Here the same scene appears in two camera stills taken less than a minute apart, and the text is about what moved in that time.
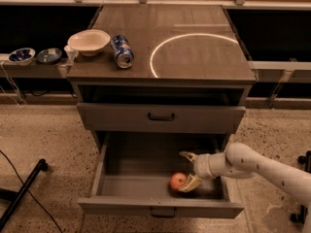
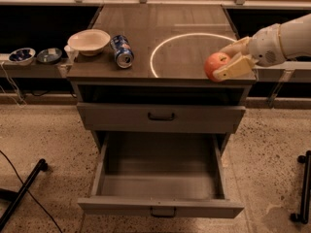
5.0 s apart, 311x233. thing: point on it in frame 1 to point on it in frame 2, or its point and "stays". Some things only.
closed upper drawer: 101,117 stays
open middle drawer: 134,169 stays
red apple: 178,180 to 215,61
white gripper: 202,166 to 266,47
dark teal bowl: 49,55 stays
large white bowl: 88,42 stays
